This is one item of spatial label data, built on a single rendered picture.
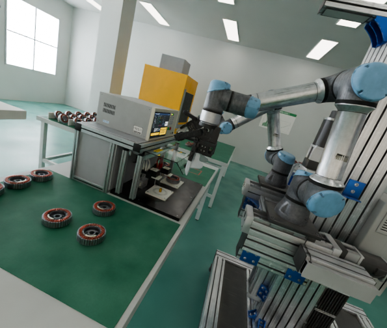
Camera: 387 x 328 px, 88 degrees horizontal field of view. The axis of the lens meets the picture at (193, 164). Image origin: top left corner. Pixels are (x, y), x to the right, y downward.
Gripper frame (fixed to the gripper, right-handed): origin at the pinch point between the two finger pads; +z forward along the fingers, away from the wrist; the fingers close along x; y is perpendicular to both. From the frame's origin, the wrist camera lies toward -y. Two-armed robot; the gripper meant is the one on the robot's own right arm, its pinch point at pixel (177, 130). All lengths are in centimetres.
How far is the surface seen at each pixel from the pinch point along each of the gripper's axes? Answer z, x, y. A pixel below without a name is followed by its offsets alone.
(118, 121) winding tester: 22.1, -28.8, -19.5
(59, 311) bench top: 22, -106, 41
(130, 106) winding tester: 10.0, -28.8, -23.0
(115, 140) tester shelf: 21.4, -42.4, -7.3
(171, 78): 65, 326, -150
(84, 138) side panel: 40, -41, -18
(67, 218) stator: 39, -77, 19
